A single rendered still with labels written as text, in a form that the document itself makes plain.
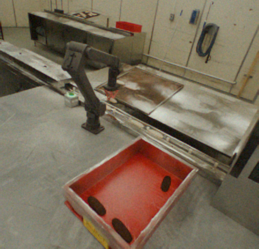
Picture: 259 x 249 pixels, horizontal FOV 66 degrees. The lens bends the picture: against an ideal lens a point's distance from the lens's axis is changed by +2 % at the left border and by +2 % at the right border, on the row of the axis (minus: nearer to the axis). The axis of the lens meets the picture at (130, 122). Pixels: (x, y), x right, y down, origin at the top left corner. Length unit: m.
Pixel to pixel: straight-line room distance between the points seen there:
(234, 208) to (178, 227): 0.23
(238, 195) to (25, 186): 0.82
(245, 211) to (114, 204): 0.50
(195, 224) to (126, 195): 0.29
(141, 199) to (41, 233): 0.38
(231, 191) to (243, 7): 4.12
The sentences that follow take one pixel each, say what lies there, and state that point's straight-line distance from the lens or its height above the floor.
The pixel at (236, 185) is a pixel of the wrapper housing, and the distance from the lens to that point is 0.87.
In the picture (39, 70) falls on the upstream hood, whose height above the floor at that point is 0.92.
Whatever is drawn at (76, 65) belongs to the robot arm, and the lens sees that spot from 0.85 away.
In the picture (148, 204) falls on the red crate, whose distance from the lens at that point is 0.87.
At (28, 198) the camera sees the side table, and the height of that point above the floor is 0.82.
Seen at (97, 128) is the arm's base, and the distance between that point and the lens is 1.19.
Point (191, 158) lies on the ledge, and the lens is 1.08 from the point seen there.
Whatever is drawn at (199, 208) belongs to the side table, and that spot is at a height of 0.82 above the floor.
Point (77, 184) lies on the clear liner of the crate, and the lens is 0.80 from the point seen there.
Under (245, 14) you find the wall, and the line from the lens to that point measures 4.70.
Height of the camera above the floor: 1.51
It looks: 32 degrees down
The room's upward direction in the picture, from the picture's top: 9 degrees clockwise
